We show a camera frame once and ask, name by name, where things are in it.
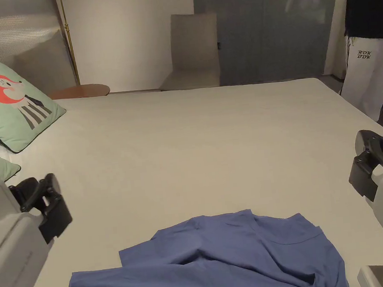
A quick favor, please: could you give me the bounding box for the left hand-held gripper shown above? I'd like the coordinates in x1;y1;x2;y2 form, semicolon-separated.
0;170;80;287

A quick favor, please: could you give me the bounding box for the green cushion with fox print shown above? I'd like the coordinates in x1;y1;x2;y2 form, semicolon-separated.
0;53;71;156

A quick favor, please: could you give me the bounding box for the round wooden side table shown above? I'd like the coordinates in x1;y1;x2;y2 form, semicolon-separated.
47;82;111;102

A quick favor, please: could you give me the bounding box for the beige padded headboard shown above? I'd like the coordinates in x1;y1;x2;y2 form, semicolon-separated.
0;26;79;100

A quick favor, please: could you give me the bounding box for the brass floor lamp pole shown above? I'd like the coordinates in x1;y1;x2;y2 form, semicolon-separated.
60;0;81;87

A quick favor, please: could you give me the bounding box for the bed with beige sheet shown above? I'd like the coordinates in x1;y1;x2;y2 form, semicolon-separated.
0;64;383;287

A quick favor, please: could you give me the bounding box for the grey door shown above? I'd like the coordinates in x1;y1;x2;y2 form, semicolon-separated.
193;0;353;89

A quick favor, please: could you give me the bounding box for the blue shirt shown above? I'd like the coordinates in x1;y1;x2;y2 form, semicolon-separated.
62;199;351;287

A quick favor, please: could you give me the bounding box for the beige upholstered chair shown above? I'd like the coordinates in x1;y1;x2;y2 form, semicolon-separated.
153;10;225;92

